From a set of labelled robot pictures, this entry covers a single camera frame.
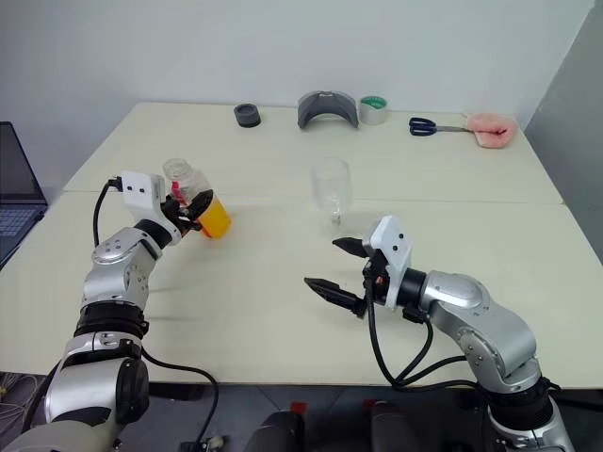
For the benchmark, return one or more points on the silver tape roll green core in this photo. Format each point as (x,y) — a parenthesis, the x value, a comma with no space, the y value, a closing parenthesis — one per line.
(373,114)

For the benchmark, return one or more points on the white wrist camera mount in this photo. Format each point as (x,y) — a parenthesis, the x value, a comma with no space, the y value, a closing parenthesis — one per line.
(393,249)
(141,190)

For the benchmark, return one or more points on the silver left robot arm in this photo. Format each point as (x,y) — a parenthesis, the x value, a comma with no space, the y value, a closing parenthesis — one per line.
(113,278)

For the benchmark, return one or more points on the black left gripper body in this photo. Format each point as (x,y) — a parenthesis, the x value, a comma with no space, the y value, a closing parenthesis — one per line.
(176,214)

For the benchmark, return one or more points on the small white caster wheel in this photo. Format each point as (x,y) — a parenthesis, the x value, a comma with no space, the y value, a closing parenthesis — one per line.
(216,441)

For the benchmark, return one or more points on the dark laptop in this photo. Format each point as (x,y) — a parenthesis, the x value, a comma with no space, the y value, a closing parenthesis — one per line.
(19,169)

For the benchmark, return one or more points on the clear bottle with orange drink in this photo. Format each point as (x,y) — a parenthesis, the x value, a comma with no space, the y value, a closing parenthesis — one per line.
(216,221)

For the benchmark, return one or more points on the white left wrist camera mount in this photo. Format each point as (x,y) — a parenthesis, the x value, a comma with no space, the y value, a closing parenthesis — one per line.
(141,190)

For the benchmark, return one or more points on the dark rounded shape red tab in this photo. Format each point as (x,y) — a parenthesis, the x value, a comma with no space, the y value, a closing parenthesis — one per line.
(400,428)
(278,433)

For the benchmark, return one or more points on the grey curved plastic piece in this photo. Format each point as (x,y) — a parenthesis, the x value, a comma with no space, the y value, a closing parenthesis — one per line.
(311,107)

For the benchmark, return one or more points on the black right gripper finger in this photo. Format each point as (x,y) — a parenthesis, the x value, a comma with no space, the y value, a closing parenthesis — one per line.
(353,247)
(337,293)

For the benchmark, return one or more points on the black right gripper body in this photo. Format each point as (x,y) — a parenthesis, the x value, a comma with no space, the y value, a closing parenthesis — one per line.
(377,275)

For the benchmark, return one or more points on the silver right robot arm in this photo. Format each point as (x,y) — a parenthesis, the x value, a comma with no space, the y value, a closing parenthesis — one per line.
(480,315)

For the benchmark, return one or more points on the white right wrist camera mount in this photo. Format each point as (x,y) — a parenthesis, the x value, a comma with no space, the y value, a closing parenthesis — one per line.
(393,249)

